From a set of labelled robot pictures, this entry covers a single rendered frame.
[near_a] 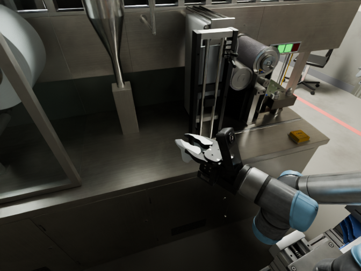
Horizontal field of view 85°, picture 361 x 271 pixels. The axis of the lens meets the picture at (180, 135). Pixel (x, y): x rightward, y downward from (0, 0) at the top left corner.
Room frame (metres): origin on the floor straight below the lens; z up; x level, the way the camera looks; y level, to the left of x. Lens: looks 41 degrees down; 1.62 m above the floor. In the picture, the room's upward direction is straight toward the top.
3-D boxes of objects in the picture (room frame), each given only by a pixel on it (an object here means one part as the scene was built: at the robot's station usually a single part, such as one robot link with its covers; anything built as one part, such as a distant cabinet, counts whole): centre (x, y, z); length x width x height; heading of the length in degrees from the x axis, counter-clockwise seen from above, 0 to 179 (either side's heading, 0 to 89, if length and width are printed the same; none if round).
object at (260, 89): (0.94, -0.41, 1.05); 0.06 x 0.05 x 0.31; 16
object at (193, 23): (1.04, -0.07, 1.17); 0.34 x 0.05 x 0.54; 16
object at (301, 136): (0.81, -0.65, 0.91); 0.07 x 0.07 x 0.02; 16
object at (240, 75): (1.07, -0.28, 1.17); 0.26 x 0.12 x 0.12; 16
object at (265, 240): (0.25, -0.24, 1.12); 0.11 x 0.08 x 0.11; 139
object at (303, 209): (0.23, -0.23, 1.21); 0.11 x 0.08 x 0.09; 49
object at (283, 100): (1.19, -0.56, 1.00); 0.40 x 0.16 x 0.06; 16
